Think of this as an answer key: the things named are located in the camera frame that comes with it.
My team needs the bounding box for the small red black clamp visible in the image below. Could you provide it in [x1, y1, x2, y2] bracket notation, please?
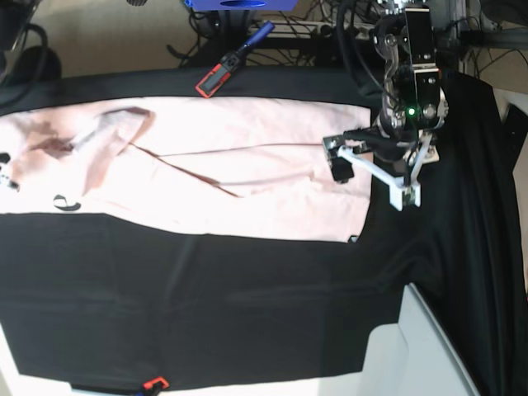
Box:
[142, 376, 170, 391]

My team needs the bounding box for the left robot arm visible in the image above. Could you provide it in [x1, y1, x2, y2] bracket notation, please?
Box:
[323, 1, 449, 211]

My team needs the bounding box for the blue handled bar clamp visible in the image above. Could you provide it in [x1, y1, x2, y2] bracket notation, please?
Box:
[195, 21, 275, 98]

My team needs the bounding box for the light pink T-shirt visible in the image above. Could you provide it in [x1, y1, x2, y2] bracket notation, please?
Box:
[1, 97, 371, 243]

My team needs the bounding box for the blue plastic box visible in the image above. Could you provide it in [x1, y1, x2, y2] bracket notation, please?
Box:
[184, 0, 298, 11]

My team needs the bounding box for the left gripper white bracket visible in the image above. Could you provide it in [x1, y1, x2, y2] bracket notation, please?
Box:
[323, 126, 440, 211]

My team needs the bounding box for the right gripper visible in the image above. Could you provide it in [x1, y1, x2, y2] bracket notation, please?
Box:
[0, 153, 20, 191]

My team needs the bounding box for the black table cloth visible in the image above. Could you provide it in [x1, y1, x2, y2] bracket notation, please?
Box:
[1, 67, 527, 395]

